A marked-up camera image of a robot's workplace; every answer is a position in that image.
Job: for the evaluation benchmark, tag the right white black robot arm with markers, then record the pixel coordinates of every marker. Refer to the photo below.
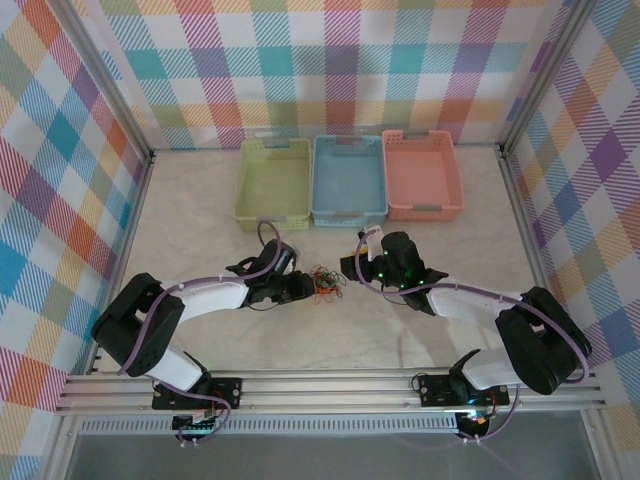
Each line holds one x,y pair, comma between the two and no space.
470,305

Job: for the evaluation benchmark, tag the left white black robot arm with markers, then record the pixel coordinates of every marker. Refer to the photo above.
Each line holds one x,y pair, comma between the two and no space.
210,297

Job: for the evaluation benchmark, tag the blue plastic basket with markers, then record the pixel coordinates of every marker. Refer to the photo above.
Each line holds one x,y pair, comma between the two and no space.
350,220

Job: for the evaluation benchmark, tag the pink plastic basket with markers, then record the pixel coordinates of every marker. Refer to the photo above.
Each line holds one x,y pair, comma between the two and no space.
425,214

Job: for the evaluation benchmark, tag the green plastic basket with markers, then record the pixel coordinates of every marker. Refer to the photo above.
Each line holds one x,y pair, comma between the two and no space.
272,223

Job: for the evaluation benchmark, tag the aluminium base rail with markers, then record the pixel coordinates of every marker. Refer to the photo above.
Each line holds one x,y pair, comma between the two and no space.
325,387

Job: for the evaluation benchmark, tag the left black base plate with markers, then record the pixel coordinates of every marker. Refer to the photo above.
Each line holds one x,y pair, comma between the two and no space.
227,390

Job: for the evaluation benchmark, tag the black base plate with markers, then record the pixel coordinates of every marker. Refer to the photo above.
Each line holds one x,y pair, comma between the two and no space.
227,390
435,390

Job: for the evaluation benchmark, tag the aluminium side floor rail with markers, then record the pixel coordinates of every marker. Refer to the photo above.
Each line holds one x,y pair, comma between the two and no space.
131,235
525,225

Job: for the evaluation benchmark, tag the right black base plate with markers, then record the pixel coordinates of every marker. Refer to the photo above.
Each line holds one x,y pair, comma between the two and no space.
435,390

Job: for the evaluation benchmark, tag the aluminium frame post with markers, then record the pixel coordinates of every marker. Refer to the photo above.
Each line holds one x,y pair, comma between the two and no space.
111,75
546,75

